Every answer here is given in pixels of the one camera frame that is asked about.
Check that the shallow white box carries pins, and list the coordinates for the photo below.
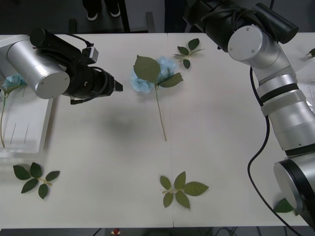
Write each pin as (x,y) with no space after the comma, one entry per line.
(27,123)

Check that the person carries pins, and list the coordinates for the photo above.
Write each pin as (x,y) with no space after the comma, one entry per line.
(92,16)

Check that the pale grey left wrist camera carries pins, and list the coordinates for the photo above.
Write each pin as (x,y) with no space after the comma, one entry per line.
(93,55)

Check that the silver and black right arm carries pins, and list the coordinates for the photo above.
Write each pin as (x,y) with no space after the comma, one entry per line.
(248,41)

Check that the silver and black left arm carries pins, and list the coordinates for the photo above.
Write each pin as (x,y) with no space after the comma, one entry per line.
(37,68)

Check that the loose twig five green leaves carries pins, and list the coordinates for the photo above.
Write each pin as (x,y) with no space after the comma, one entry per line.
(35,170)
(195,188)

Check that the small loose green leaf twig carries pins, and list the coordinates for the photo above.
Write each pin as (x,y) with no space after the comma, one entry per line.
(183,50)

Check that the pale blue flower tan stem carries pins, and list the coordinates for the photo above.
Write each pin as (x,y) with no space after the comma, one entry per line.
(13,81)
(146,68)

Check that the loose green leaf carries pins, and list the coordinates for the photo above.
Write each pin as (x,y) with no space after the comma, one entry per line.
(312,52)

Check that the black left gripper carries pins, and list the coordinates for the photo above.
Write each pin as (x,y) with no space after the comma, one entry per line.
(110,84)

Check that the small red round knob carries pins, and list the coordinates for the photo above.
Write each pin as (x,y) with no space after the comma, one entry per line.
(115,232)

